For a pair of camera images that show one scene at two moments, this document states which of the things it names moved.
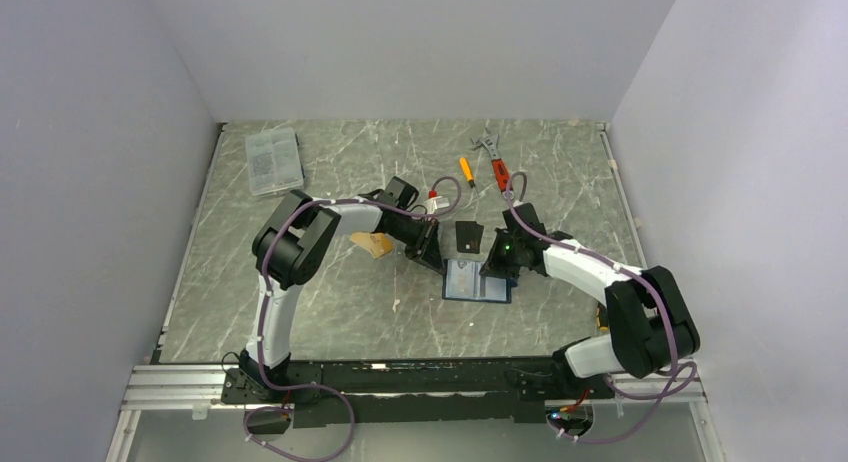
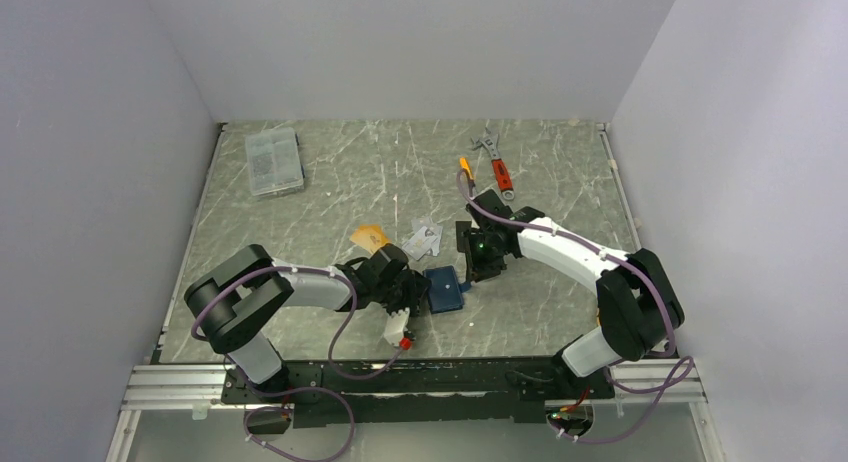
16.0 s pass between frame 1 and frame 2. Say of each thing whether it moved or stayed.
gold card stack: stayed
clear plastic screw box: stayed
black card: stayed
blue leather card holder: moved
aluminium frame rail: stayed
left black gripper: moved
